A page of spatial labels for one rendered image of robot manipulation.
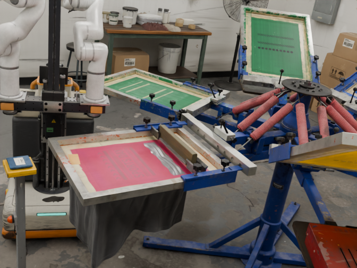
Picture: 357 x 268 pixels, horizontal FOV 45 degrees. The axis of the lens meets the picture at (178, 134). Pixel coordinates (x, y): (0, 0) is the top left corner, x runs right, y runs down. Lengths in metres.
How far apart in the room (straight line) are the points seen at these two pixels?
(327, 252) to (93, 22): 1.57
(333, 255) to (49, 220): 1.97
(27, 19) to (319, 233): 1.59
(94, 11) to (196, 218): 1.87
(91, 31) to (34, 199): 1.30
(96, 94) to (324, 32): 5.09
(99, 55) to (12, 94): 0.50
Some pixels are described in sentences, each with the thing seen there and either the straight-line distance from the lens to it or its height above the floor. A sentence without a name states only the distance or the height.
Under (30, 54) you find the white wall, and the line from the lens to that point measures 5.89.
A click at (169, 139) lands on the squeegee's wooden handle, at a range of 2.32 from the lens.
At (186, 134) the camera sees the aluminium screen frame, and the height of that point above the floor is 0.99.
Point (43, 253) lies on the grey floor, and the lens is 3.12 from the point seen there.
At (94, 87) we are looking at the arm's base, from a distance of 2.40.
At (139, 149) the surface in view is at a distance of 2.35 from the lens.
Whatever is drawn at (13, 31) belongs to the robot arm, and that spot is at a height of 1.51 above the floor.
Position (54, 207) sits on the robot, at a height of 0.28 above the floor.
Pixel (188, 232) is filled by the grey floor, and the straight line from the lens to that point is 3.38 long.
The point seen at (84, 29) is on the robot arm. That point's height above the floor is 1.52.
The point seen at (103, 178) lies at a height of 0.96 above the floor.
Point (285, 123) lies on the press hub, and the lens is 2.74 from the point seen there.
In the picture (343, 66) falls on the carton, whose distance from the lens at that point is 6.17.
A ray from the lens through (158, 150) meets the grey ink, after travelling 2.35.
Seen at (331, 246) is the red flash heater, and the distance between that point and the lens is 1.67.
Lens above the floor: 2.02
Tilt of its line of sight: 24 degrees down
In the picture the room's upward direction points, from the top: 9 degrees clockwise
